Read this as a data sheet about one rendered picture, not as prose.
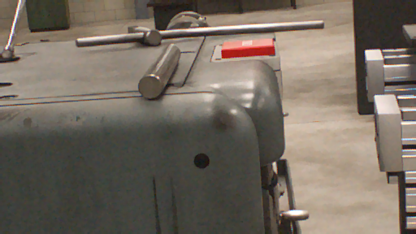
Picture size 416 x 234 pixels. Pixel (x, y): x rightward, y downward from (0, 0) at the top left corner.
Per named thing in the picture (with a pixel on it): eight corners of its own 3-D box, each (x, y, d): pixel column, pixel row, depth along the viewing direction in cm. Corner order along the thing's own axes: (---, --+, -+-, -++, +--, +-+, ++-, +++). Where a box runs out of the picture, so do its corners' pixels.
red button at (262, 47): (275, 62, 89) (274, 44, 88) (222, 67, 89) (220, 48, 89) (274, 54, 95) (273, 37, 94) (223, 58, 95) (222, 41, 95)
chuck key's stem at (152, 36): (125, 39, 116) (146, 46, 105) (124, 23, 115) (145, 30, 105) (140, 37, 116) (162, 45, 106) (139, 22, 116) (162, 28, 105)
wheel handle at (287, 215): (309, 222, 199) (309, 211, 199) (278, 223, 200) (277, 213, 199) (309, 218, 202) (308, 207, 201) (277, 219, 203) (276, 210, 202)
